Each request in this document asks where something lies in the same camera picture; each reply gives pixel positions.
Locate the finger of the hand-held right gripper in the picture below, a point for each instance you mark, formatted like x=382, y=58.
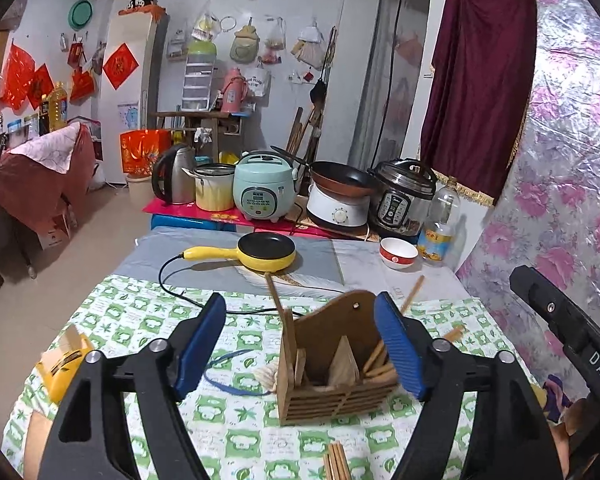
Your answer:
x=535, y=292

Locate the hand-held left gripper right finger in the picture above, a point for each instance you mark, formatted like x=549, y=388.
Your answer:
x=400, y=345

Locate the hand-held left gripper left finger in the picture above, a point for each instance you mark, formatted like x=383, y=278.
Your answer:
x=200, y=345

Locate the wooden chopstick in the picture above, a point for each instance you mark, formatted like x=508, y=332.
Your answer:
x=385, y=371
x=455, y=334
x=414, y=292
x=275, y=295
x=375, y=355

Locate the wooden chopstick holder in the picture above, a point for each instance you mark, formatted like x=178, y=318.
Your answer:
x=330, y=400

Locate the bundle of wooden chopsticks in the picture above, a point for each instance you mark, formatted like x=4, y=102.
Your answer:
x=337, y=462

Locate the purple cloth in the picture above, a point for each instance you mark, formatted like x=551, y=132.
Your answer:
x=557, y=392

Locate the green checkered tablecloth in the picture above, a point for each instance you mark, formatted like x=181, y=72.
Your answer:
x=130, y=320

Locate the white printed cloth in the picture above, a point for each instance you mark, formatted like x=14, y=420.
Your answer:
x=370, y=270

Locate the red and white bowl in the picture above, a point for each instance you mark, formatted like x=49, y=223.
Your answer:
x=397, y=260

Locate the grey cloth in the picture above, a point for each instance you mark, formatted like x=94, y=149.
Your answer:
x=205, y=245

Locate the yellow electric frying pan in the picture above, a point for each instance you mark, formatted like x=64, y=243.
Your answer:
x=270, y=260

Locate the clear plastic oil bottle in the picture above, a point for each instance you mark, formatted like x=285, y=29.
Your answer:
x=437, y=240

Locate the blue board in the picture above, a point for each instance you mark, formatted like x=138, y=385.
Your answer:
x=180, y=222

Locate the red mat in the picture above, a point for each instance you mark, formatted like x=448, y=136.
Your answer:
x=180, y=210

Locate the black electric pressure cooker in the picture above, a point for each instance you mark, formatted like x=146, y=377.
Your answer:
x=400, y=205

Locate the yellow tissue box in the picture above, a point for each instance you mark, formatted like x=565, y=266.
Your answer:
x=60, y=380

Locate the white electric cooker base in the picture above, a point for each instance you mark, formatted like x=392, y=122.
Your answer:
x=340, y=212

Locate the cream slow cooker pot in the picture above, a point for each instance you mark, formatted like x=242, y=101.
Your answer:
x=212, y=195

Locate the green rice cooker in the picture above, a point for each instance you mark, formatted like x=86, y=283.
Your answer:
x=260, y=190

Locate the steel electric kettle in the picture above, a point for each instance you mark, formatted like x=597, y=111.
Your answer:
x=177, y=180

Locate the beige waste bin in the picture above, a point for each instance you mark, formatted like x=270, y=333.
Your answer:
x=139, y=190

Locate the brown frying pan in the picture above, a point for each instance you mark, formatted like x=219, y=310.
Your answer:
x=340, y=177

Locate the cardboard box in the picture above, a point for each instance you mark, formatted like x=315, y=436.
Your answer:
x=55, y=232

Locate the red gift bag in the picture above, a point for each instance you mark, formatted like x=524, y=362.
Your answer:
x=142, y=152

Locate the dark red curtain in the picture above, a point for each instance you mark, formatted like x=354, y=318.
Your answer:
x=480, y=85

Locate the wooden side table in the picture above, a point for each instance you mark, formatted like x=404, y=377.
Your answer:
x=195, y=116

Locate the red plastic covered furniture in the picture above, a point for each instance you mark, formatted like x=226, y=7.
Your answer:
x=35, y=185

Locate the small paper notice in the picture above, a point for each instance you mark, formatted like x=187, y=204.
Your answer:
x=128, y=116

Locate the white patterned cloth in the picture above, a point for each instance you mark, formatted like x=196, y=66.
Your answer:
x=45, y=147

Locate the pink thermos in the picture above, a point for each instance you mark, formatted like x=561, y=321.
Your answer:
x=234, y=92

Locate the grey sliding door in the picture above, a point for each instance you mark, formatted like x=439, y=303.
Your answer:
x=385, y=85

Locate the plastic drawer tower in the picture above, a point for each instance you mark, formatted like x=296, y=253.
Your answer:
x=197, y=80

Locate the black hanging bag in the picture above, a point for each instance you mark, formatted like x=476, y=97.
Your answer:
x=318, y=92

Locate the white tote bag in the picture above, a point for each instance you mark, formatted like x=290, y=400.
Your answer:
x=257, y=82

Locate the yellow cooking oil jug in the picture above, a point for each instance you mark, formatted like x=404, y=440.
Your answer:
x=57, y=110

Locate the red diamond paper on refrigerator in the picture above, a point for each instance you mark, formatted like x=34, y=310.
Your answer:
x=121, y=66

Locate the small red diamond paper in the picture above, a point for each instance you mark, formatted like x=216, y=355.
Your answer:
x=41, y=85

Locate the clear plastic bag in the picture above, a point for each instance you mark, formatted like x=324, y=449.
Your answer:
x=275, y=45

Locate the hanging bag of beige goods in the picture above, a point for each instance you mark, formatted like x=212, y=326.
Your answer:
x=307, y=47

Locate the red hanging bag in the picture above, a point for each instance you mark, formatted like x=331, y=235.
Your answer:
x=75, y=55

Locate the plastic bag with yellow contents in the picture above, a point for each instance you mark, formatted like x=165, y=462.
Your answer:
x=205, y=25

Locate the white refrigerator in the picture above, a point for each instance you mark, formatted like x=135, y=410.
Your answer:
x=130, y=30

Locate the green round basin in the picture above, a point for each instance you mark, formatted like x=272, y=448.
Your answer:
x=81, y=14

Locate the floral plastic wall sheet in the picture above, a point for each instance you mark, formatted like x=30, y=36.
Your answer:
x=570, y=160

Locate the red paper wall decoration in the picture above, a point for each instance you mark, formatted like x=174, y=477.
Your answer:
x=17, y=75

